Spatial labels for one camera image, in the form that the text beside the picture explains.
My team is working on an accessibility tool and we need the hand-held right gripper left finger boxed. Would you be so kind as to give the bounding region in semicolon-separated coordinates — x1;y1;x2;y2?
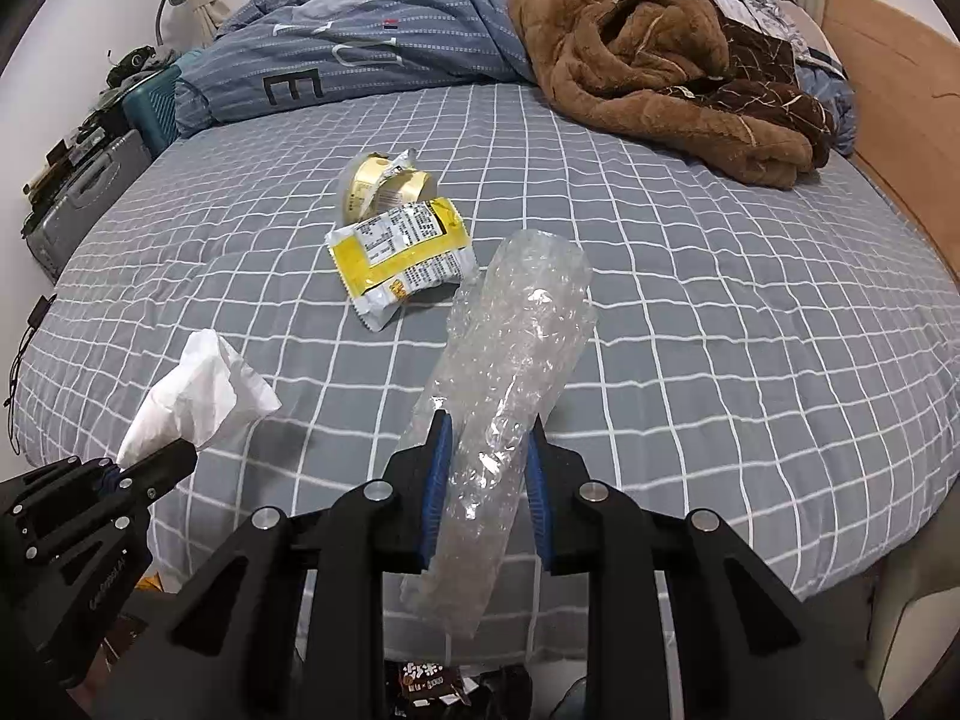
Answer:
131;412;455;720

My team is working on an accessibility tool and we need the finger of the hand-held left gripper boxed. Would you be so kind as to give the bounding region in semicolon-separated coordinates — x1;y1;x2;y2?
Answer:
0;439;200;533
22;487;160;571

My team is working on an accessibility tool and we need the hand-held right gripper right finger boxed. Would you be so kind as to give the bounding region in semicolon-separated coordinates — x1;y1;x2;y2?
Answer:
525;421;886;720

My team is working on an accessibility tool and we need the white tissue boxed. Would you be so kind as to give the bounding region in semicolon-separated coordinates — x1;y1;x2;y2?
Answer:
115;328;283;467

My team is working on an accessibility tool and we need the clear bubble wrap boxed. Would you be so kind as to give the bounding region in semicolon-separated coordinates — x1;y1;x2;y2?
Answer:
396;230;598;640

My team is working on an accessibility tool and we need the brown snack wrapper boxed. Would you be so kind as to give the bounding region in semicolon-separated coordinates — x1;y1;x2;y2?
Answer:
384;660;472;707

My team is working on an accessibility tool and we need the yellow snack wrapper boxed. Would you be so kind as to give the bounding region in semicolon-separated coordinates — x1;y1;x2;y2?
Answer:
324;196;481;332

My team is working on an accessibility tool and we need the grey checked bed sheet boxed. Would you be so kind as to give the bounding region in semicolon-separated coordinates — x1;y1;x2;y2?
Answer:
15;79;944;620

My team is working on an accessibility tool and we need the grey hard suitcase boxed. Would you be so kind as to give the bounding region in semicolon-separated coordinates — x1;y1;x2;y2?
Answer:
21;129;156;282

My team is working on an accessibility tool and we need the yellow crumpled cup wrapper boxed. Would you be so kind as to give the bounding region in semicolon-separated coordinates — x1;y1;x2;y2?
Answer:
336;148;440;226

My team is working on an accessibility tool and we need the teal hard suitcase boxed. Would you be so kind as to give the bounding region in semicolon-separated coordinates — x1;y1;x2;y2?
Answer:
122;64;186;160

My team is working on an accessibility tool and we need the brown fleece blanket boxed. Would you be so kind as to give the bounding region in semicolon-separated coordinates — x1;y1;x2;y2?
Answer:
508;0;837;190

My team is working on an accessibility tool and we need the blue striped duvet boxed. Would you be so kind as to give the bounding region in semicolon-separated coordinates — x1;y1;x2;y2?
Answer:
174;0;542;140

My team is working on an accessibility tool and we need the wooden headboard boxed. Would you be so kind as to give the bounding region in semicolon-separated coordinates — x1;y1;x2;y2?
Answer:
820;0;960;282

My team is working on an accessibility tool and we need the patterned pillow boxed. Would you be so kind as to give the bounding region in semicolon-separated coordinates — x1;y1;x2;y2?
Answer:
675;0;857;155

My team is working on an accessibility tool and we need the black cable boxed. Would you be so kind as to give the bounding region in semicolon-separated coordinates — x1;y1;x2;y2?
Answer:
6;295;55;455

